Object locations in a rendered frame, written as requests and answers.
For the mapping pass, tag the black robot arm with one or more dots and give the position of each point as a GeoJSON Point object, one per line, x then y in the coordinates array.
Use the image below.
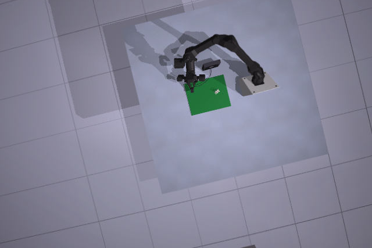
{"type": "Point", "coordinates": [227, 41]}

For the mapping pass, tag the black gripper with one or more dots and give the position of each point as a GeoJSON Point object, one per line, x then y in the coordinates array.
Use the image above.
{"type": "Point", "coordinates": [201, 77]}

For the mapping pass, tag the green circuit board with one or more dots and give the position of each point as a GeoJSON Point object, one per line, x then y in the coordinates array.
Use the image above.
{"type": "Point", "coordinates": [211, 95]}

